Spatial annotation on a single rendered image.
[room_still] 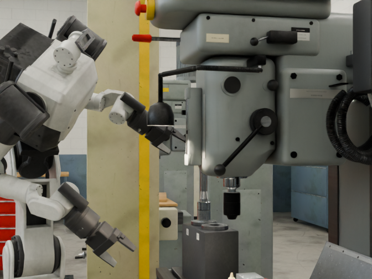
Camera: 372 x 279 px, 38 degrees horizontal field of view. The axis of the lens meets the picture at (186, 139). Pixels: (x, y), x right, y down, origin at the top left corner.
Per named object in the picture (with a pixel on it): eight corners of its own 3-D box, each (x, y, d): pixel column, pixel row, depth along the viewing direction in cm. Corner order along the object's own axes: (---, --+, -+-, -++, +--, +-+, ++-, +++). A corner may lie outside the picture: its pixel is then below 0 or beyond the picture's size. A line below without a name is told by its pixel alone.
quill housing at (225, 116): (210, 178, 137) (210, 52, 138) (191, 174, 157) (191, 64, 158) (280, 177, 141) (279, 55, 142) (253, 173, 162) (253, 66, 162)
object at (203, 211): (194, 220, 190) (194, 203, 190) (205, 219, 193) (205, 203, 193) (202, 222, 186) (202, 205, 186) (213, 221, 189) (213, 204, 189)
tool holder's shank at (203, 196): (197, 201, 190) (197, 169, 190) (205, 200, 192) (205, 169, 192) (202, 202, 187) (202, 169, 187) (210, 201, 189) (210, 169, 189)
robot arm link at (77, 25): (50, 51, 185) (68, 28, 175) (61, 36, 191) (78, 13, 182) (78, 72, 188) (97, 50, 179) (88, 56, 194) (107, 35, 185)
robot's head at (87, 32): (54, 46, 158) (73, 37, 154) (67, 34, 164) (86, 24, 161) (67, 64, 161) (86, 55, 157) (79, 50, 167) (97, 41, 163)
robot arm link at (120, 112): (128, 136, 203) (103, 119, 200) (137, 117, 210) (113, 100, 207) (144, 122, 195) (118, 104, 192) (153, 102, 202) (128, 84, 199)
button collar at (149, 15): (147, 17, 142) (147, -6, 142) (144, 22, 148) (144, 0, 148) (155, 17, 142) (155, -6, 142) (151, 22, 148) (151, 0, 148)
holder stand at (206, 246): (204, 291, 172) (204, 228, 172) (181, 275, 193) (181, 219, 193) (238, 288, 176) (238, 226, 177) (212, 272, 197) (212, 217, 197)
